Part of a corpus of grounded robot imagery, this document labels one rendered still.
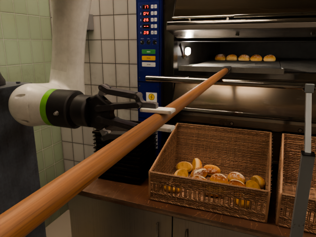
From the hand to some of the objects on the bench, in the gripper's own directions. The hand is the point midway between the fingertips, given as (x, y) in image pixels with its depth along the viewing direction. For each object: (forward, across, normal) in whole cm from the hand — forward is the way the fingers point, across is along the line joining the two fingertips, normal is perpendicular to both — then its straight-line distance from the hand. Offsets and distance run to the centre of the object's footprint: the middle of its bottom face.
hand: (158, 118), depth 60 cm
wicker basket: (-2, +59, -84) cm, 103 cm away
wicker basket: (+58, +59, -84) cm, 118 cm away
